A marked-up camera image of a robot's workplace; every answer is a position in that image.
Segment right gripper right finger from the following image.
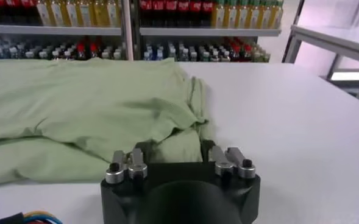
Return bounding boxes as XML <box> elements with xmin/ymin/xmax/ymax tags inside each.
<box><xmin>201</xmin><ymin>139</ymin><xmax>257</xmax><ymax>180</ymax></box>

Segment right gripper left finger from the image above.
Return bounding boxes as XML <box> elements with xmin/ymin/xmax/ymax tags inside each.
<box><xmin>105</xmin><ymin>141</ymin><xmax>152</xmax><ymax>185</ymax></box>

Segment plain green t-shirt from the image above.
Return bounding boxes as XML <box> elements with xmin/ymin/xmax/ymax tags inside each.
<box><xmin>0</xmin><ymin>57</ymin><xmax>212</xmax><ymax>187</ymax></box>

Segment small brown label bottle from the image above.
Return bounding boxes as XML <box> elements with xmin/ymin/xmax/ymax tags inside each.
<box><xmin>220</xmin><ymin>45</ymin><xmax>232</xmax><ymax>63</ymax></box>
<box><xmin>210</xmin><ymin>45</ymin><xmax>221</xmax><ymax>63</ymax></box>
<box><xmin>49</xmin><ymin>44</ymin><xmax>62</xmax><ymax>60</ymax></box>
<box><xmin>61</xmin><ymin>44</ymin><xmax>74</xmax><ymax>60</ymax></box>

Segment small dark bottle white cap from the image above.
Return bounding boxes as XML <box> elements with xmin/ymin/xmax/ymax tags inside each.
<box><xmin>24</xmin><ymin>44</ymin><xmax>37</xmax><ymax>60</ymax></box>
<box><xmin>188</xmin><ymin>45</ymin><xmax>200</xmax><ymax>63</ymax></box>
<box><xmin>199</xmin><ymin>45</ymin><xmax>211</xmax><ymax>63</ymax></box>
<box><xmin>37</xmin><ymin>44</ymin><xmax>50</xmax><ymax>60</ymax></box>

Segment small cola bottle red cap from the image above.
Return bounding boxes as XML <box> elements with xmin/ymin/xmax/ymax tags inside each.
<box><xmin>241</xmin><ymin>44</ymin><xmax>253</xmax><ymax>63</ymax></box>
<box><xmin>87</xmin><ymin>41</ymin><xmax>100</xmax><ymax>60</ymax></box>
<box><xmin>75</xmin><ymin>41</ymin><xmax>88</xmax><ymax>60</ymax></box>
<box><xmin>231</xmin><ymin>44</ymin><xmax>243</xmax><ymax>63</ymax></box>

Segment small green tinted bottle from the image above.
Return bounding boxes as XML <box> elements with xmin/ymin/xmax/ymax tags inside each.
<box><xmin>178</xmin><ymin>44</ymin><xmax>190</xmax><ymax>62</ymax></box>
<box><xmin>166</xmin><ymin>44</ymin><xmax>178</xmax><ymax>62</ymax></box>

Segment small blue water bottle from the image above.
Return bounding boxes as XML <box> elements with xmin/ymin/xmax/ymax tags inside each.
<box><xmin>141</xmin><ymin>44</ymin><xmax>154</xmax><ymax>61</ymax></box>
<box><xmin>154</xmin><ymin>44</ymin><xmax>166</xmax><ymax>61</ymax></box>

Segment grey metal shelf board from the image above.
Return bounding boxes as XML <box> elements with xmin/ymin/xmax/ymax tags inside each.
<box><xmin>139</xmin><ymin>27</ymin><xmax>282</xmax><ymax>37</ymax></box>
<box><xmin>0</xmin><ymin>23</ymin><xmax>122</xmax><ymax>37</ymax></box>

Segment beverage display shelf unit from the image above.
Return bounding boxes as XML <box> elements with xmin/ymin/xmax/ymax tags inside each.
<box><xmin>0</xmin><ymin>0</ymin><xmax>134</xmax><ymax>61</ymax></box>
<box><xmin>133</xmin><ymin>0</ymin><xmax>285</xmax><ymax>63</ymax></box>

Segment white table metal legs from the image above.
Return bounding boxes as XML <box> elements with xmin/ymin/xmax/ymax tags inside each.
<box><xmin>282</xmin><ymin>24</ymin><xmax>359</xmax><ymax>106</ymax></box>

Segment blue wire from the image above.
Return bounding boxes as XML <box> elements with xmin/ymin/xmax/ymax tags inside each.
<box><xmin>23</xmin><ymin>214</ymin><xmax>63</xmax><ymax>224</ymax></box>

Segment yellow wire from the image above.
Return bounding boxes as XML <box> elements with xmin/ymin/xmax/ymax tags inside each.
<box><xmin>22</xmin><ymin>210</ymin><xmax>57</xmax><ymax>220</ymax></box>

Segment black cable sheath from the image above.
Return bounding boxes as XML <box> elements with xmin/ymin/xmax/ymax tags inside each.
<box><xmin>0</xmin><ymin>212</ymin><xmax>26</xmax><ymax>224</ymax></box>

